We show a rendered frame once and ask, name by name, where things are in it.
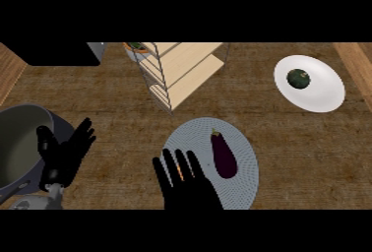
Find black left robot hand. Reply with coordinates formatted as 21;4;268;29
36;117;98;193

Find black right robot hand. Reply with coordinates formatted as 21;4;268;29
151;148;226;211

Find pale grey oval placemat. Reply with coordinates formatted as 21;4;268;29
162;117;260;211

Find dark grey pot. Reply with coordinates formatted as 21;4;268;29
0;102;77;205

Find purple eggplant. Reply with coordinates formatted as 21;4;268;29
210;128;240;180

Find brown wooden panel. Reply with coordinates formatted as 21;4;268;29
0;41;30;106

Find black appliance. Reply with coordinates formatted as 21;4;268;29
14;41;108;67

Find white bowl orange rim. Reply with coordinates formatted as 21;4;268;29
123;41;153;63

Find white oval plate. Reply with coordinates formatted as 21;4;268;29
274;54;348;114

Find dark green avocado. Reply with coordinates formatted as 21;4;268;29
286;68;314;90

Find pale wooden panel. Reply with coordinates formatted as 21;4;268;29
333;41;372;113

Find wire tiered shelf wooden boards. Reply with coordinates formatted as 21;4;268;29
123;41;234;117

